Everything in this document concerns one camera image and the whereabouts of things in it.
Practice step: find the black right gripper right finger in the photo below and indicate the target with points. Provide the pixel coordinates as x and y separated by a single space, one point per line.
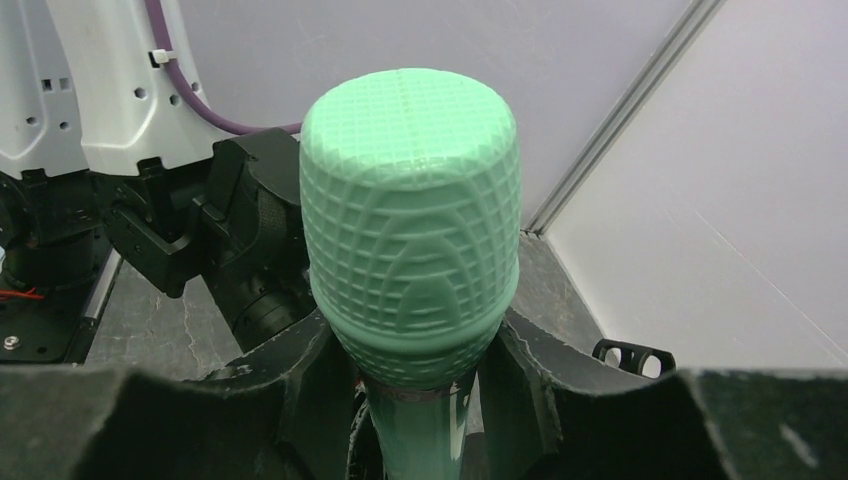
553 412

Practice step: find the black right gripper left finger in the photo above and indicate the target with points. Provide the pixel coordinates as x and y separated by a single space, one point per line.
282 411

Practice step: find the round base mic stand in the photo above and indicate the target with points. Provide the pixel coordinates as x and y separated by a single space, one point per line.
641 360

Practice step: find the teal green microphone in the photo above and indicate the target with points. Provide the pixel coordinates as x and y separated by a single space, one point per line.
410 185

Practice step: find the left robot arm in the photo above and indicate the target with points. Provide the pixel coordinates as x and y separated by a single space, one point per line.
110 154

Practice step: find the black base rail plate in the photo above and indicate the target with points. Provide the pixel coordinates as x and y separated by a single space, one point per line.
61 326

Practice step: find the aluminium corner frame post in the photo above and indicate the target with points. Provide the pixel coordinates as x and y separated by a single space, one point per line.
693 20

